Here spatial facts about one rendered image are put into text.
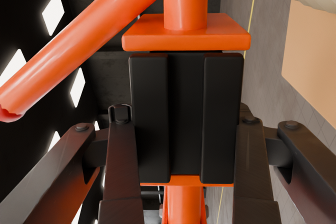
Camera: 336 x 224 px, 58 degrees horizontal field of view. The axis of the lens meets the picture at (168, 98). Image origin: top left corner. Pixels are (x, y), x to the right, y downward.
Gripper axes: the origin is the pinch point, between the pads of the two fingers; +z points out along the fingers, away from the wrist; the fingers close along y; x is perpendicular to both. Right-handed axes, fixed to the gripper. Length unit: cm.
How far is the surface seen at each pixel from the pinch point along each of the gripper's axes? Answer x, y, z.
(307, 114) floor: -109, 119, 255
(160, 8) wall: -46, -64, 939
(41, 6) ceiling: -22, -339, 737
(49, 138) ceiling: -339, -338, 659
